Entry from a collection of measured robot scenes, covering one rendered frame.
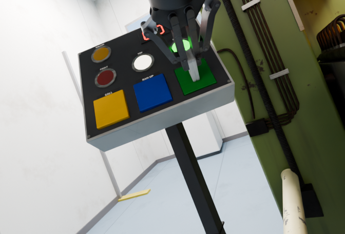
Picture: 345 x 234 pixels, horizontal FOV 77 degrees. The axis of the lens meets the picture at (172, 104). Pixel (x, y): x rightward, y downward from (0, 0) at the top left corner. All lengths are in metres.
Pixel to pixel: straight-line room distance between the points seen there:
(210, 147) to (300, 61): 3.03
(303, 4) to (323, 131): 0.56
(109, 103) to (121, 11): 4.58
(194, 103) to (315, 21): 0.76
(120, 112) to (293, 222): 0.43
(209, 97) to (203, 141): 3.20
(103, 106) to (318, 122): 0.61
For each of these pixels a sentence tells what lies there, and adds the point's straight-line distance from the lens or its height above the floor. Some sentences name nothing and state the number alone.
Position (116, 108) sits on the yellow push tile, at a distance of 0.49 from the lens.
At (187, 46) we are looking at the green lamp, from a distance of 0.54.
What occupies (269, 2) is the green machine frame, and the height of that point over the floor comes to 1.15.
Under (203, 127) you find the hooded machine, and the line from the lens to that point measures 3.61.
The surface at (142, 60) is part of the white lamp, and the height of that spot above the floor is 1.10.
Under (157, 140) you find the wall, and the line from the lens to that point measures 4.65.
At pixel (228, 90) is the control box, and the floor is 0.95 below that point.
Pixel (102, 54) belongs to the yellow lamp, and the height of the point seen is 1.16.
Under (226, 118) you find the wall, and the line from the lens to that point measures 4.24.
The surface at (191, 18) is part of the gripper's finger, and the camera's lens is 0.35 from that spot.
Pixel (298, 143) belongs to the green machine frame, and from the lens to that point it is 0.79.
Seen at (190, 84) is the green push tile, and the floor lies 0.99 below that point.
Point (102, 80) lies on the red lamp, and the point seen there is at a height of 1.09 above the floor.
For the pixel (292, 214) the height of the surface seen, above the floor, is 0.64.
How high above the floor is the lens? 0.96
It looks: 1 degrees up
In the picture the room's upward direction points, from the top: 22 degrees counter-clockwise
